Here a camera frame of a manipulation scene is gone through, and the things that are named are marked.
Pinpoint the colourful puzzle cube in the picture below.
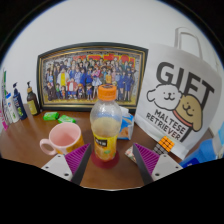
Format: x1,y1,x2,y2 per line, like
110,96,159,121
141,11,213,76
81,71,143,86
152,135,176,156

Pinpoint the pink mug with orange print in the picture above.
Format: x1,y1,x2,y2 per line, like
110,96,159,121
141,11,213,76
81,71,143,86
39,121,86,157

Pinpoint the orange juice bottle orange cap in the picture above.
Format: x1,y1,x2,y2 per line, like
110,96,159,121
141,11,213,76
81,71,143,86
89,83,123,163

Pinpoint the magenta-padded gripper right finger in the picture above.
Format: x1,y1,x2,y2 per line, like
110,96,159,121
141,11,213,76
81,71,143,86
131,143,184,186

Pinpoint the amber pump bottle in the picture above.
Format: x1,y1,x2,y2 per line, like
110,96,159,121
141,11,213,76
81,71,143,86
26,80,41,117

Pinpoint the dark blue pump bottle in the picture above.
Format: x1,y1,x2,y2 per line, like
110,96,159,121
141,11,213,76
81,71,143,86
12,82,28,121

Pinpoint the framed group picture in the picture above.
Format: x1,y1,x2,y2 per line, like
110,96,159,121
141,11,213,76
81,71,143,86
36,42,149,113

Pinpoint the tall green and white box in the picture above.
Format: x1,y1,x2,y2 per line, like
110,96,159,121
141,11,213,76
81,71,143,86
0,68,11,126

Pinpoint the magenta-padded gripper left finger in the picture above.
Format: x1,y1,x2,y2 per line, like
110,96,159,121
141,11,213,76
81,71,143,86
40,142,93,186

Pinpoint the white paper gift bag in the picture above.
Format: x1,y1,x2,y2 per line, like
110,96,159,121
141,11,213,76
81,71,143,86
134,27,224,161

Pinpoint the small patterned snack packet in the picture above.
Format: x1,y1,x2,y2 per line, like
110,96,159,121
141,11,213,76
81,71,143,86
124,145,138,164

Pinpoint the blue detergent bottle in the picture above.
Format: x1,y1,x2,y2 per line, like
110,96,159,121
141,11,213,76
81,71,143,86
179,121,224,168

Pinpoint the white shampoo bottle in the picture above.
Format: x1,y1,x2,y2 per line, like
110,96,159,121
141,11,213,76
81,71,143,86
4,92,21,124

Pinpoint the flat round red coaster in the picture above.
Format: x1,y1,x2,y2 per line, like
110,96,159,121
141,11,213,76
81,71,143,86
90,149,120,170

